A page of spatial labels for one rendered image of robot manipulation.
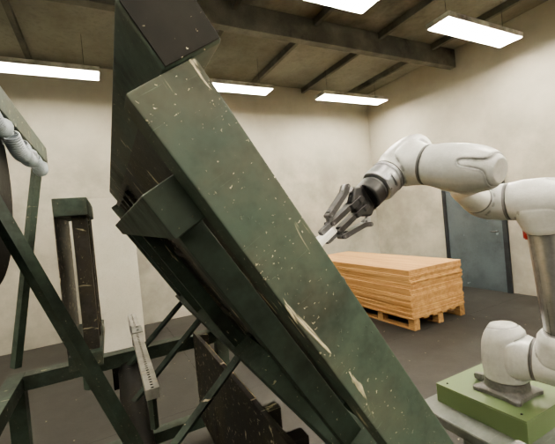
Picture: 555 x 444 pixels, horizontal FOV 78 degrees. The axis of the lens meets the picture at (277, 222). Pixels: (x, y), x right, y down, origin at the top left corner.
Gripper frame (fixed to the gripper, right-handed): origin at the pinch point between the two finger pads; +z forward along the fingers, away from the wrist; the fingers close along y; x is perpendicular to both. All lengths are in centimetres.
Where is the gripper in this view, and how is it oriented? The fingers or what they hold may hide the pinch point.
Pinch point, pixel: (322, 238)
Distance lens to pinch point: 79.9
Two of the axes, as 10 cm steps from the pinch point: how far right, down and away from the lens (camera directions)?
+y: 5.5, 7.9, 2.5
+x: -4.5, 0.3, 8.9
